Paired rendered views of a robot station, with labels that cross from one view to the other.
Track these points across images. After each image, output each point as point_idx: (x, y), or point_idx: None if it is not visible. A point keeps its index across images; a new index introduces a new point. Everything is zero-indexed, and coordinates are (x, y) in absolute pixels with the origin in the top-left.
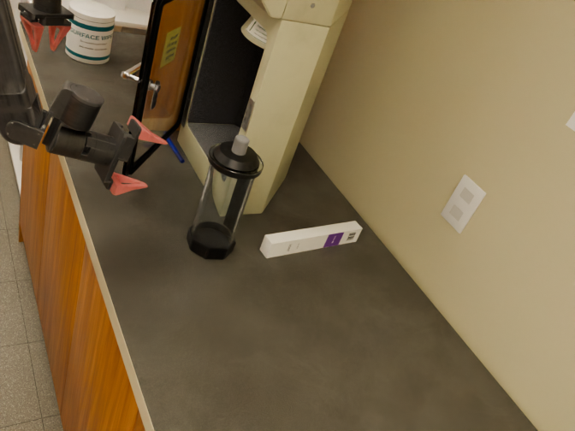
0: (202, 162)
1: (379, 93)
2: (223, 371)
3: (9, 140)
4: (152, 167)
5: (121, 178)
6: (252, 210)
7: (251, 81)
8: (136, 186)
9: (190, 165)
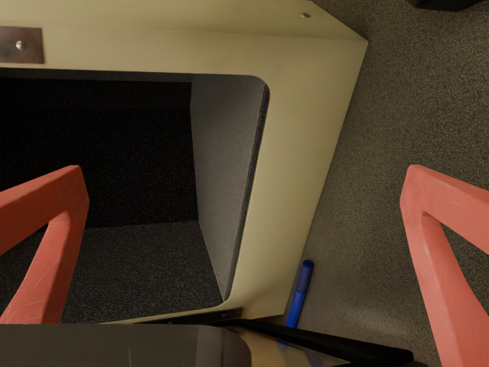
0: (273, 204)
1: None
2: None
3: None
4: (357, 321)
5: (471, 354)
6: (312, 7)
7: (89, 219)
8: (467, 192)
9: (308, 242)
